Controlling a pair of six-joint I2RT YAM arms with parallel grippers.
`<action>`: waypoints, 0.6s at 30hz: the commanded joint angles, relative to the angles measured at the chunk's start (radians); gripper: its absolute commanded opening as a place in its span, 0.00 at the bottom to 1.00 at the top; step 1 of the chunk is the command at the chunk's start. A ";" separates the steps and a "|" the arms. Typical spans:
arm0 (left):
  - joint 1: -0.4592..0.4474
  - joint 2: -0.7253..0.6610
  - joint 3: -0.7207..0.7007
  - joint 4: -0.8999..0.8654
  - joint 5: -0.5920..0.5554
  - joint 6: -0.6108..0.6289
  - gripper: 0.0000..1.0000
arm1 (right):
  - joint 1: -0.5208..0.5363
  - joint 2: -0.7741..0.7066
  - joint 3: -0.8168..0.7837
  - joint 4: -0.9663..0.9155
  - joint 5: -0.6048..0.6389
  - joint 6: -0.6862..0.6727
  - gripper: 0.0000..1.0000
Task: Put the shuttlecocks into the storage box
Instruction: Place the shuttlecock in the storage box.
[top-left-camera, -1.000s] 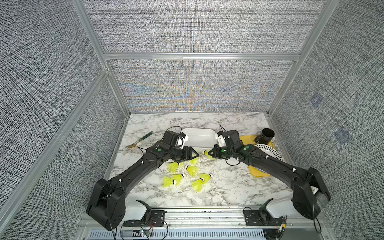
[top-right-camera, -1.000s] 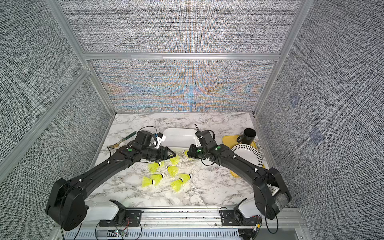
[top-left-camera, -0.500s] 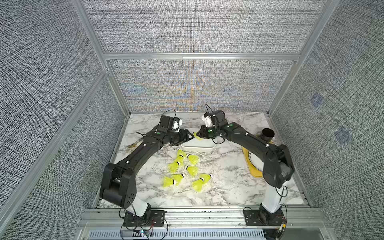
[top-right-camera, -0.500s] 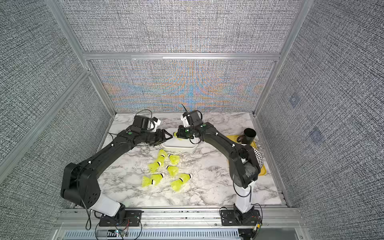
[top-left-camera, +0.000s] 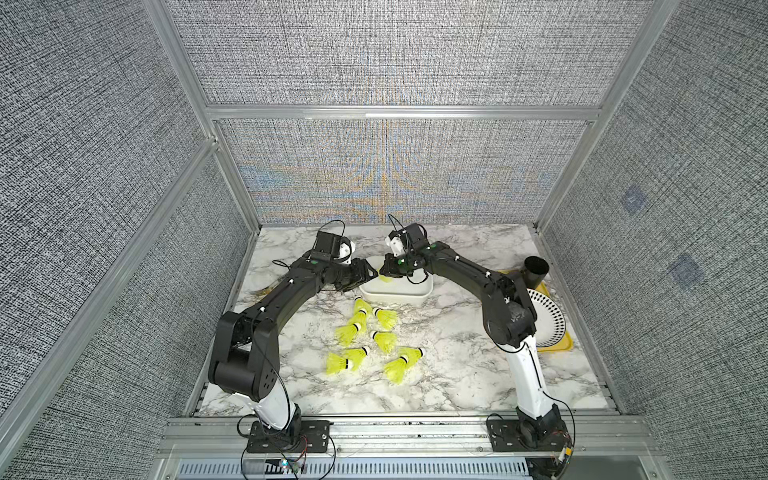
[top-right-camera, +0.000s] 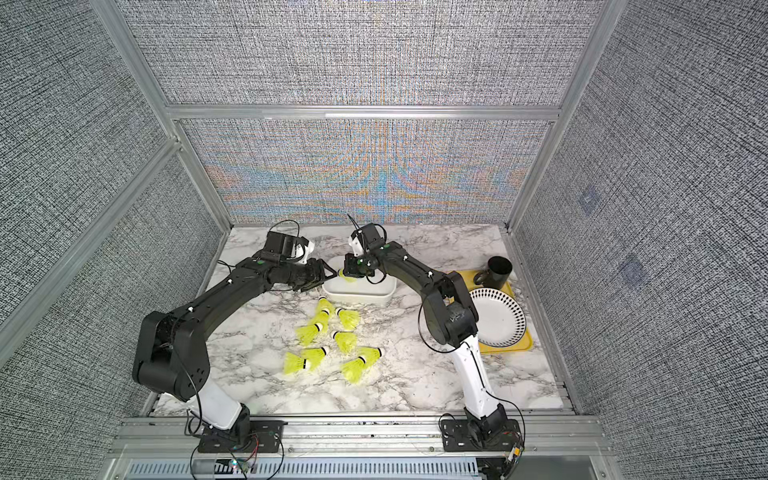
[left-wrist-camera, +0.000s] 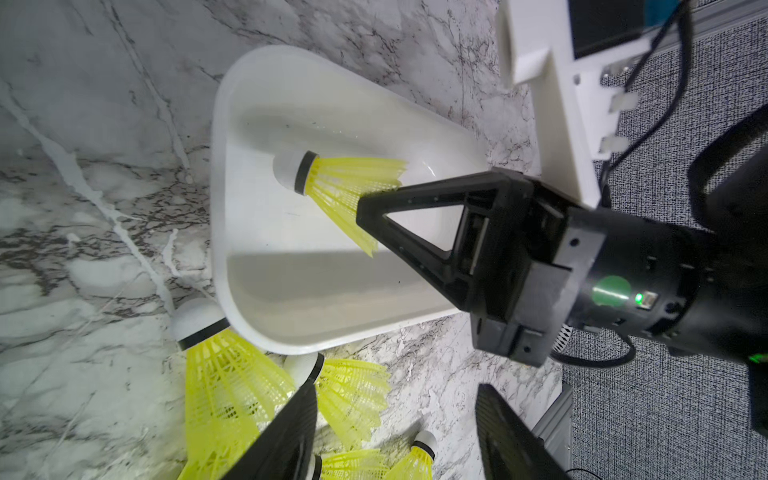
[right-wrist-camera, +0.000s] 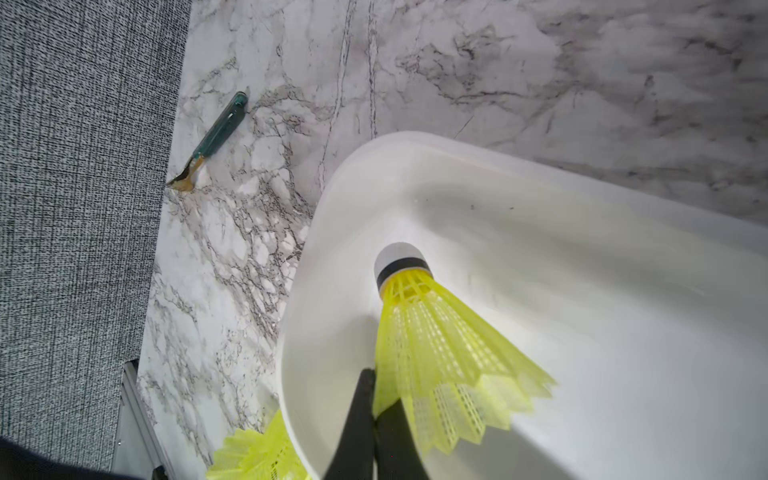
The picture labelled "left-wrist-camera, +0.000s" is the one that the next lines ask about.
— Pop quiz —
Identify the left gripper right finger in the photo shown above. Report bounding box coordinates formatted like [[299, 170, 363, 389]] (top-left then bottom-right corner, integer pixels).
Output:
[[475, 384, 569, 480]]

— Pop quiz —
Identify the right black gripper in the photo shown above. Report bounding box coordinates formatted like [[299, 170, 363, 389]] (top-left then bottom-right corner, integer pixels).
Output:
[[356, 169, 606, 367]]

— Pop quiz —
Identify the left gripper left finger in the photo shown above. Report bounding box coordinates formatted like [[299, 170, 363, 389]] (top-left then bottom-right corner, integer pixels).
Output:
[[223, 381, 318, 480]]

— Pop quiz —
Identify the yellow shuttlecock three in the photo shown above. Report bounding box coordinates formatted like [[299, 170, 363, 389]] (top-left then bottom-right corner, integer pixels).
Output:
[[171, 298, 295, 479]]

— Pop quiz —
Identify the yellow shuttlecock two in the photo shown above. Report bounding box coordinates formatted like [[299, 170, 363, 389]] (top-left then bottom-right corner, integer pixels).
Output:
[[284, 353, 391, 450]]

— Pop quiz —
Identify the yellow shuttlecock one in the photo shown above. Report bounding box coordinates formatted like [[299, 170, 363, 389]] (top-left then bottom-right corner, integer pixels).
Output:
[[272, 146, 408, 256]]

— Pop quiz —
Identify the white plastic storage box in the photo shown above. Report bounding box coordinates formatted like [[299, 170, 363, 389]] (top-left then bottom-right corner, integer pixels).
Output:
[[210, 46, 487, 355]]

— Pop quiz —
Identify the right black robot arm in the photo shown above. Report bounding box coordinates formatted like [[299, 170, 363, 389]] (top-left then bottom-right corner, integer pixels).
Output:
[[357, 108, 767, 433]]

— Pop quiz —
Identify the yellow shuttlecock four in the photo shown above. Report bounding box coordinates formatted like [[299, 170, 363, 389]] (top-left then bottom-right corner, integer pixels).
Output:
[[306, 449, 388, 480]]

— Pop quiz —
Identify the yellow shuttlecock five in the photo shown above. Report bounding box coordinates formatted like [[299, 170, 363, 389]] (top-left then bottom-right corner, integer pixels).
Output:
[[384, 430, 437, 480]]

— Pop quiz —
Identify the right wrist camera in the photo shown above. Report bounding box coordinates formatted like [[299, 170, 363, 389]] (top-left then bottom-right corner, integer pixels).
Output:
[[496, 0, 678, 209]]

